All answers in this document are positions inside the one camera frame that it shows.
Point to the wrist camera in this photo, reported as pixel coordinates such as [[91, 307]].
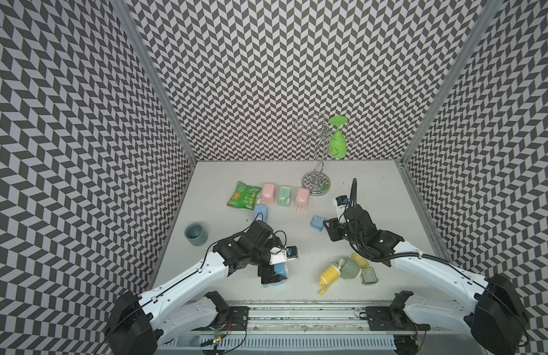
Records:
[[340, 204], [283, 255]]

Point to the metal wire cup rack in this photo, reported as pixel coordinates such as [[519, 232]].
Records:
[[316, 131]]

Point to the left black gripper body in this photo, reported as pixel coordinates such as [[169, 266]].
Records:
[[260, 257]]

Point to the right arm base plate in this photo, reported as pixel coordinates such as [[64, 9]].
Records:
[[382, 318]]

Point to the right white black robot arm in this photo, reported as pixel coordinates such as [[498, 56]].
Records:
[[466, 288]]

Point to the clear blue tray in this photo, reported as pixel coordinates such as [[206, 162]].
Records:
[[317, 223]]

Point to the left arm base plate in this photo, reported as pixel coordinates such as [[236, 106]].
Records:
[[235, 319]]

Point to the clear dark green tray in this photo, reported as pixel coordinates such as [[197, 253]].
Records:
[[368, 276]]

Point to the yellow pencil sharpener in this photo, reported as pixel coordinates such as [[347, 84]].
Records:
[[328, 277]]

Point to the teal ceramic cup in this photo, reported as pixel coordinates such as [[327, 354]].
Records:
[[196, 234]]

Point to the sage green pencil sharpener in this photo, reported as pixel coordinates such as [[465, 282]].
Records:
[[349, 269]]

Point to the aluminium front rail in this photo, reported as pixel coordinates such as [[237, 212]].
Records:
[[309, 319]]

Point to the green plastic wine glass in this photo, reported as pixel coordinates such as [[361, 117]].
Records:
[[337, 143]]

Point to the mint green pencil sharpener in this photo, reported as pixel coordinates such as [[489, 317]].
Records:
[[284, 196]]

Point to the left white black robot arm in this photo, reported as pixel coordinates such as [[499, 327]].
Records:
[[140, 323]]

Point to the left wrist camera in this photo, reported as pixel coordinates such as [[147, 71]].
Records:
[[283, 255]]

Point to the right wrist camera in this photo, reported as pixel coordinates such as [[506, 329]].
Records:
[[340, 204]]

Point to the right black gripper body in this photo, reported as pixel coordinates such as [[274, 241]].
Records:
[[340, 231]]

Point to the clear yellow tray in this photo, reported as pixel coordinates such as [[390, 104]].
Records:
[[360, 261]]

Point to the blue pencil sharpener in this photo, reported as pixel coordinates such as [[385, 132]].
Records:
[[280, 270], [260, 211]]

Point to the green snack bag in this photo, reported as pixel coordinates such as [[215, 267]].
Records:
[[244, 197]]

